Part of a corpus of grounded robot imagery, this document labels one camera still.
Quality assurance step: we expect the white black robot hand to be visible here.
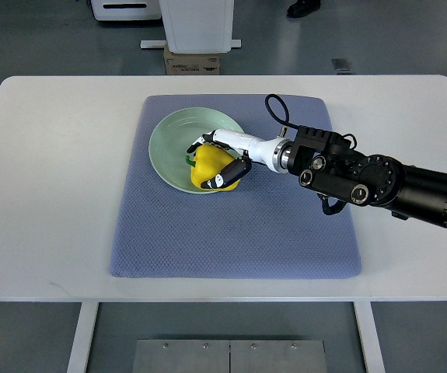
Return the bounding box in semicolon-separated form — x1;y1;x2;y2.
187;129;292;191

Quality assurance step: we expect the yellow bell pepper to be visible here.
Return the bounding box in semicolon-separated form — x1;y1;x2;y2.
186;144;236;192

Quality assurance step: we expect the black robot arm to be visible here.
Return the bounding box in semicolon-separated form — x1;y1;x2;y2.
275;117;447;229

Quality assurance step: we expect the light green plate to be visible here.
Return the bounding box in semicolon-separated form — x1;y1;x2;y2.
148;107;242;193

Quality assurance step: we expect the grey floor socket plate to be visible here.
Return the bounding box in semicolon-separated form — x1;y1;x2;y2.
331;58;354;74

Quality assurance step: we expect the blue textured mat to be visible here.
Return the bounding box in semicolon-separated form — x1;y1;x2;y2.
109;94;361;279

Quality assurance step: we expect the cardboard box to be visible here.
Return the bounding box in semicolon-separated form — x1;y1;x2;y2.
163;46;220;75

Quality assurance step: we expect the black shoe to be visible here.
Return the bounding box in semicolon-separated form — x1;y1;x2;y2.
287;0;321;18

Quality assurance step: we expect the white cabinet with slot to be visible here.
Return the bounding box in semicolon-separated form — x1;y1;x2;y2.
89;0;162;22

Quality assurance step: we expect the right white table leg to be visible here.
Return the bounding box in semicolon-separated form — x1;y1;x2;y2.
354;301;386;373

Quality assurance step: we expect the white table leg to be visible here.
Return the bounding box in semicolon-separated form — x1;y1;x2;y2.
354;301;386;373
67;302;99;373

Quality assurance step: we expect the left white table leg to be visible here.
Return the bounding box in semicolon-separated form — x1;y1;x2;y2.
67;302;99;373

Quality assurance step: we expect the white pedestal column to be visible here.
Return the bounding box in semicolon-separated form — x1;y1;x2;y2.
140;0;242;54

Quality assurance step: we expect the metal base plate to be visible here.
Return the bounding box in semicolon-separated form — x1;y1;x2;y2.
132;340;327;372

